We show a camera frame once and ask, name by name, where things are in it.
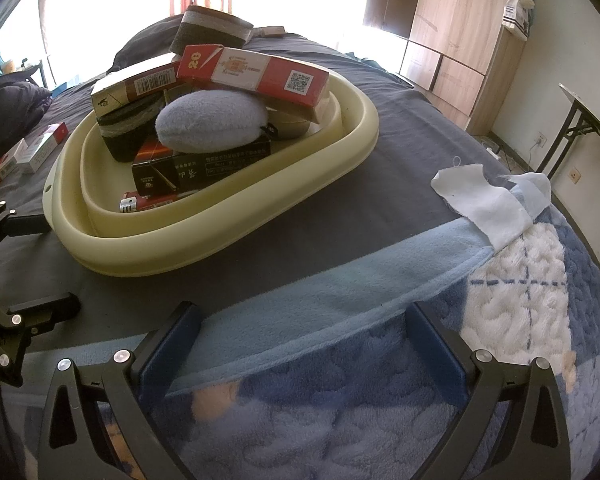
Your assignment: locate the pale carton with red labels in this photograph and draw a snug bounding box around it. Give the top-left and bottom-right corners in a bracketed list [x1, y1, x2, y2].
[90, 62, 183, 116]

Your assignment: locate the small red pack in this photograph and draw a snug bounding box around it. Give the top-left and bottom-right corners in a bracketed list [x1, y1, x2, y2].
[134, 138, 176, 166]

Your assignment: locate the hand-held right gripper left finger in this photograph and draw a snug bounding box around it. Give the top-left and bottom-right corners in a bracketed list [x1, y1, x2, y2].
[37, 301, 203, 480]

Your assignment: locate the black folding table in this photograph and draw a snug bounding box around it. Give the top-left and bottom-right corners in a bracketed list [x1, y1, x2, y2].
[535, 82, 600, 196]

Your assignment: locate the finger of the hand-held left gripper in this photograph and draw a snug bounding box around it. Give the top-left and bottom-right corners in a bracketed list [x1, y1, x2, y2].
[0, 290, 81, 387]
[0, 202, 53, 261]

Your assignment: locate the small red box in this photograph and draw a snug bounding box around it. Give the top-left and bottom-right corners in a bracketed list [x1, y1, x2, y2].
[119, 191, 178, 212]

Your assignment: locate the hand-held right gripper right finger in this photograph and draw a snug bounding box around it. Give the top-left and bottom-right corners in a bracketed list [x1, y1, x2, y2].
[405, 301, 573, 480]

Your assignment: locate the red and white pack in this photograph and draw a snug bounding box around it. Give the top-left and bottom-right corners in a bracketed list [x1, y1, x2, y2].
[0, 137, 28, 186]
[17, 122, 70, 175]

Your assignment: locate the blue checkered plush blanket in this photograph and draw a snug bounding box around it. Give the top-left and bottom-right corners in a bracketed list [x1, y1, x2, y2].
[22, 162, 600, 480]

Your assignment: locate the dark pillow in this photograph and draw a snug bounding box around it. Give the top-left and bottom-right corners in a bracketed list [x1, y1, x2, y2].
[111, 14, 191, 71]

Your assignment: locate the pale oval plush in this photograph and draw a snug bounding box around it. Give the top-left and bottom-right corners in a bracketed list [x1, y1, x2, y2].
[155, 89, 271, 153]

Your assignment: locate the white plastic bag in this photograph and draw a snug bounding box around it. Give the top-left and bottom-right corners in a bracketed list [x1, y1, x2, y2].
[502, 0, 537, 41]

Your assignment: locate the black carton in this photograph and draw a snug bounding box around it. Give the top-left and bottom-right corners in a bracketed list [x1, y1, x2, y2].
[131, 135, 273, 198]

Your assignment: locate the grey bedsheet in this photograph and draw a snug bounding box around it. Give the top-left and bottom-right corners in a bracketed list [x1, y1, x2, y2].
[0, 32, 486, 386]

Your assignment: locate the red and white carton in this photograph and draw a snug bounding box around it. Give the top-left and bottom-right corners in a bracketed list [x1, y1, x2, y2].
[176, 44, 331, 110]

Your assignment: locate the cream plastic basin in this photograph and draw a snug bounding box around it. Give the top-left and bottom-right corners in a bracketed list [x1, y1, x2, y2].
[42, 57, 381, 278]

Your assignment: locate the dark padded jacket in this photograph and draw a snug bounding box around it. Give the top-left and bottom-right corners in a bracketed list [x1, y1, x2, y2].
[0, 80, 56, 171]

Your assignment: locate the white cloth label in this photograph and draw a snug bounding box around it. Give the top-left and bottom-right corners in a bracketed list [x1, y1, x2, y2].
[430, 162, 536, 251]

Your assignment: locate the wooden wardrobe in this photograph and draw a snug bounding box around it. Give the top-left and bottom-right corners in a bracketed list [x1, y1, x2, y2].
[365, 0, 541, 136]

